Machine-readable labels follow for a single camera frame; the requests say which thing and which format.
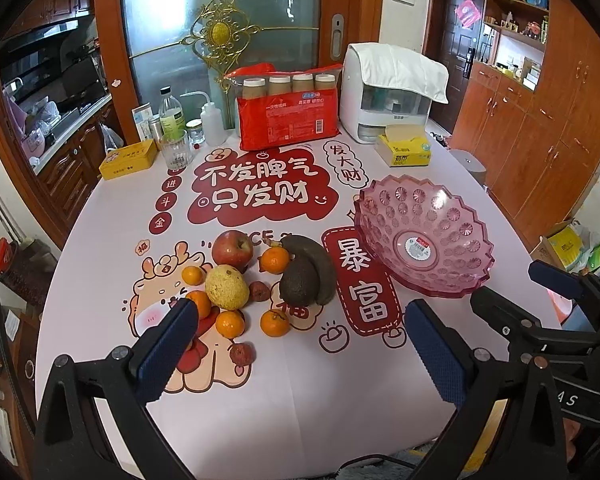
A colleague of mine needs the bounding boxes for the lychee front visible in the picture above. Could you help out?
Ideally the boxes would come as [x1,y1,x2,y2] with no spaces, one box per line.
[230,344,256,367]

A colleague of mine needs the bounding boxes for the lychee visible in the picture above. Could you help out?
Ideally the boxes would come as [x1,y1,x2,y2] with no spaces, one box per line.
[249,281,271,302]
[230,344,256,367]

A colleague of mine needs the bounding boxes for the overripe dark banana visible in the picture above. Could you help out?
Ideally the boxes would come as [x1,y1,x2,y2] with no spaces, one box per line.
[268,234,337,307]

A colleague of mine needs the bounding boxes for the small tangerine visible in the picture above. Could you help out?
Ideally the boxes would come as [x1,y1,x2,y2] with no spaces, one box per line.
[182,266,206,286]

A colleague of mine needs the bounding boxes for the yellow pear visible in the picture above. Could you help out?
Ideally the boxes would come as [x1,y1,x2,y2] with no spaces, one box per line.
[204,264,250,311]

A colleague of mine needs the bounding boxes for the dark avocado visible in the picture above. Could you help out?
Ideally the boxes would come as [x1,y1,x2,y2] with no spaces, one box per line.
[279,256,320,307]

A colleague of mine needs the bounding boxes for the red apple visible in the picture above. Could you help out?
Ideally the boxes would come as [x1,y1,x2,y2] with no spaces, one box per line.
[211,230,253,272]

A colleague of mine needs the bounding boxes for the cardboard box on floor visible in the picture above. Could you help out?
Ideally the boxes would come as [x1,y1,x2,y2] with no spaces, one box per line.
[530,219,591,273]

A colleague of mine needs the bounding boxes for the pink plastic fruit bowl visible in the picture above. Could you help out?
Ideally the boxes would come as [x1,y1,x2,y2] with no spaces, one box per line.
[354,176,495,299]

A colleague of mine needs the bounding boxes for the grey round stool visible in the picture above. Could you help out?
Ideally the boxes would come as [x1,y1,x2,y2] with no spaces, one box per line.
[450,148,486,186]

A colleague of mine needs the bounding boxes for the yellow tissue box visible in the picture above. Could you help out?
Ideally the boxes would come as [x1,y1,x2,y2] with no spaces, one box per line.
[375,125,431,167]

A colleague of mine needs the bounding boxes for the printed pink tablecloth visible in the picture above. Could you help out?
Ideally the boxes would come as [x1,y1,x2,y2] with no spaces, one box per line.
[34,127,564,480]

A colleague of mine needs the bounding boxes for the white countertop appliance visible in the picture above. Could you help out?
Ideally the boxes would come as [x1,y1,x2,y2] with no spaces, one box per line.
[339,49,432,144]

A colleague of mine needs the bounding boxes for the white towel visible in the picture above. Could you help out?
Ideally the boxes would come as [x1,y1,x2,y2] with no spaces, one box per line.
[348,42,449,104]

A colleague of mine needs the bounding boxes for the yellow tin box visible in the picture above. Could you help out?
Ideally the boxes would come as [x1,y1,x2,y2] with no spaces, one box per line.
[99,140,158,180]

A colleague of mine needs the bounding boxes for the dark entrance door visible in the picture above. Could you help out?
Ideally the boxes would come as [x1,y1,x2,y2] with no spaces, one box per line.
[422,0,484,133]

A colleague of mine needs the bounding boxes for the clear drinking glass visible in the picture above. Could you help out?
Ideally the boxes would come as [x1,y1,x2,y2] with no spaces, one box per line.
[161,130,192,171]

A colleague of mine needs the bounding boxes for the red drink bottle pack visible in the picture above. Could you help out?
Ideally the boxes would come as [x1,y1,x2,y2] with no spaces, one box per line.
[224,63,342,152]

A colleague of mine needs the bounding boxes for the small white carton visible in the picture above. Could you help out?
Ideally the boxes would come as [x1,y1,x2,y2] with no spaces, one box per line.
[131,103,154,141]

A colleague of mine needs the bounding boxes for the clear green-label bottle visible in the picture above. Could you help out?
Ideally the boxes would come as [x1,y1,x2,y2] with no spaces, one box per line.
[159,86,186,143]

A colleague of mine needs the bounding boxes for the small glass jar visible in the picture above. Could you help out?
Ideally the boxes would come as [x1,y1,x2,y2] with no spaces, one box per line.
[186,118,206,145]

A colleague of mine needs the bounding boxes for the white squeeze bottle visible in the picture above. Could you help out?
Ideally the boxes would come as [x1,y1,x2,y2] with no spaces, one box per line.
[182,91,227,148]

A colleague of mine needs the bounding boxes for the glass door with gold ornament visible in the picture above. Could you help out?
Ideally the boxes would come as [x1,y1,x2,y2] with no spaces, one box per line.
[94,0,382,143]

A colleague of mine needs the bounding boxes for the wooden cabinet wall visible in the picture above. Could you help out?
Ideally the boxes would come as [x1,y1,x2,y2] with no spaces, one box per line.
[451,0,600,248]

